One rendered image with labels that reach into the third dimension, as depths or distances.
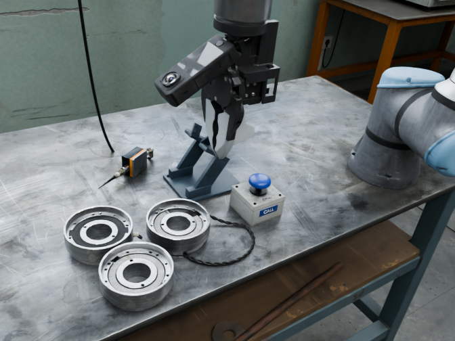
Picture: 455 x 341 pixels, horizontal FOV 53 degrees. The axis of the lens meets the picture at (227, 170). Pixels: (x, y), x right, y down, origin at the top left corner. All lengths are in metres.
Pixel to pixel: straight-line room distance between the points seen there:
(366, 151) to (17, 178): 0.70
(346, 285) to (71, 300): 0.65
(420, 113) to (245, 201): 0.35
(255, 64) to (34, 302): 0.45
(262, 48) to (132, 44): 1.81
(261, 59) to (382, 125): 0.39
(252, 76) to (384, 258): 0.72
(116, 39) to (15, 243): 1.70
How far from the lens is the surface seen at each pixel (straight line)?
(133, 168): 0.90
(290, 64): 3.07
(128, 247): 0.71
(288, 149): 1.06
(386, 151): 0.98
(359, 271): 1.16
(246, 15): 0.59
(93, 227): 0.77
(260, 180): 0.80
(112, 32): 2.37
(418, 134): 0.87
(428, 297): 2.01
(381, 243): 1.26
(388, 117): 0.94
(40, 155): 1.01
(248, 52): 0.64
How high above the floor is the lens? 1.32
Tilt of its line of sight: 33 degrees down
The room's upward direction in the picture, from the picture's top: 6 degrees clockwise
